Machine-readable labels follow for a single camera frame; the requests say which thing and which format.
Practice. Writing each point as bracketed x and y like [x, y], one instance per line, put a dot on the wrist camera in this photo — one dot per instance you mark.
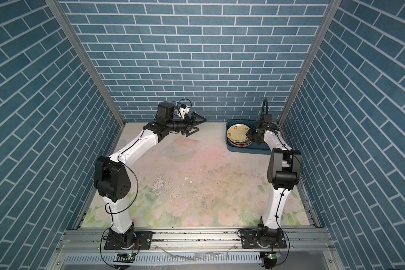
[265, 117]
[173, 110]

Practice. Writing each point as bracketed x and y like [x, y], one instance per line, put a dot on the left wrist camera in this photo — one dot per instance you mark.
[173, 110]

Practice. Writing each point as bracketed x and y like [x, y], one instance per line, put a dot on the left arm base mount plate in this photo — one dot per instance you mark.
[135, 240]

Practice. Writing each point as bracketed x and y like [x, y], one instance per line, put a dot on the right aluminium corner post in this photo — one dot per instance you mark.
[313, 49]

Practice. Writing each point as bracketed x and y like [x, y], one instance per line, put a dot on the teal plastic bin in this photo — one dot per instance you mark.
[253, 148]

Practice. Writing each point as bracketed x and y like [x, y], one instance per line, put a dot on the aluminium corner post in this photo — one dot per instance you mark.
[313, 49]
[77, 45]

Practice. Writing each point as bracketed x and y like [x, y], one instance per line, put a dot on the left aluminium corner post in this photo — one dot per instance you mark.
[77, 45]

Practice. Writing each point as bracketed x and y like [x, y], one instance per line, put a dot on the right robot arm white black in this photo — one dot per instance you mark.
[283, 174]

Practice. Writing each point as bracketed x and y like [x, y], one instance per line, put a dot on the aluminium front rail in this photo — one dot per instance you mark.
[303, 248]

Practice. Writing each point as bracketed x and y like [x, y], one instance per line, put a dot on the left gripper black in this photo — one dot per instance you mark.
[188, 126]

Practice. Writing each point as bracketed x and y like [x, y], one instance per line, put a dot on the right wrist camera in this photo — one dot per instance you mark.
[265, 117]

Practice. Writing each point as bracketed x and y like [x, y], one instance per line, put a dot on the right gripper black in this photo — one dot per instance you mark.
[250, 134]

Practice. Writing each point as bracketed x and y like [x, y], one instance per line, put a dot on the cream yellow plate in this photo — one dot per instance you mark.
[237, 133]

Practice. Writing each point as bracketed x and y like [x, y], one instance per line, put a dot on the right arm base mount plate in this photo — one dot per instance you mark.
[250, 239]

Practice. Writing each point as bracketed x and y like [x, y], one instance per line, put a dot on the teal patterned plate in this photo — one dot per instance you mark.
[241, 144]

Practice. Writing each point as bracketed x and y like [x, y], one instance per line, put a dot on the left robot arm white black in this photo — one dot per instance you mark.
[112, 174]

